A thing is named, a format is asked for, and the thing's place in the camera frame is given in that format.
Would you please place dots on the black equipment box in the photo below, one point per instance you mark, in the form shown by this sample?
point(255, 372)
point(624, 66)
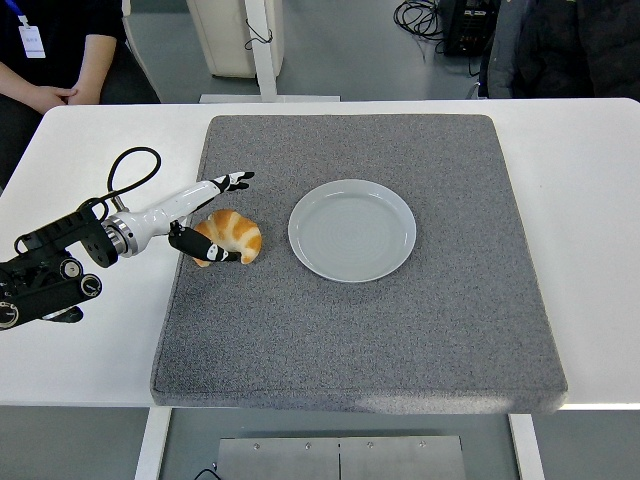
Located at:
point(470, 30)

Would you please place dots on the person's right hand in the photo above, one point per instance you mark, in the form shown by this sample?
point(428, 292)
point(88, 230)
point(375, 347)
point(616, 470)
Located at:
point(47, 97)

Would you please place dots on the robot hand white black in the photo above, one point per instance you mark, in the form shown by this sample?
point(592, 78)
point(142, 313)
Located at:
point(165, 207)

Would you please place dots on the white table column with base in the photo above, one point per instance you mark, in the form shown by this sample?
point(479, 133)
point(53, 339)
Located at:
point(265, 65)

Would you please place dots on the white table leg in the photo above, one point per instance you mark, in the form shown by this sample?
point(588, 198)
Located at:
point(152, 445)
point(526, 447)

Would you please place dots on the grey metal plate with screws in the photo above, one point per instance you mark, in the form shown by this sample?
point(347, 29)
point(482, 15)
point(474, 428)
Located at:
point(340, 460)

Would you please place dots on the seated person with badge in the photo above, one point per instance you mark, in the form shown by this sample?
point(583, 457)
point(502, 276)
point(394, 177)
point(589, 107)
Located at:
point(65, 25)

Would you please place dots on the grey round plate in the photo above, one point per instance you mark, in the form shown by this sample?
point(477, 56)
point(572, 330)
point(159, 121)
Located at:
point(352, 232)

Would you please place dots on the person's right forearm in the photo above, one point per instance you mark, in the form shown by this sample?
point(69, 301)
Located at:
point(12, 80)

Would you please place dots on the person's left forearm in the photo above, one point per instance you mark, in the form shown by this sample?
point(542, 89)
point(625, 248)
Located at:
point(100, 60)

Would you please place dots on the person's left hand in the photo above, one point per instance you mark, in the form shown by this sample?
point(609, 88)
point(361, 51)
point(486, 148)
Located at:
point(82, 95)

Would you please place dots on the grey fabric mat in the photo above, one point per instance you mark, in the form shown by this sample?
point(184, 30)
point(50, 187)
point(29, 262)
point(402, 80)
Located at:
point(350, 340)

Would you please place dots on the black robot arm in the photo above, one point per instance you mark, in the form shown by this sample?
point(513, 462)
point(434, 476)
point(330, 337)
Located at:
point(45, 290)

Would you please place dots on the person in dark jacket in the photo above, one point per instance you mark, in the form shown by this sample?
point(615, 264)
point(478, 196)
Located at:
point(570, 50)

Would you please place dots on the golden croissant bread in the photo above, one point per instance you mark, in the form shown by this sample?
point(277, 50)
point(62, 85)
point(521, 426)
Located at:
point(242, 232)

